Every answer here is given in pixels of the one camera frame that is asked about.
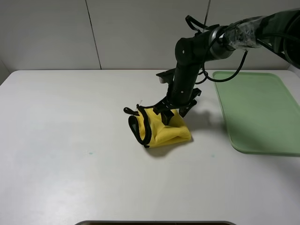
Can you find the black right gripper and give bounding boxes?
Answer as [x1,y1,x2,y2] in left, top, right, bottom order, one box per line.
[153,67,201,125]

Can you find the yellow towel with black trim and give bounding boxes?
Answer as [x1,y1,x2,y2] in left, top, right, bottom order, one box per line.
[123,105,192,148]

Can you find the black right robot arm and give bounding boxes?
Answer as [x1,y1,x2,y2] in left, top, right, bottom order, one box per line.
[153,8,300,125]

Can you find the light green plastic tray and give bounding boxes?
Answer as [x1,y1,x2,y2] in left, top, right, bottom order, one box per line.
[213,71,300,157]

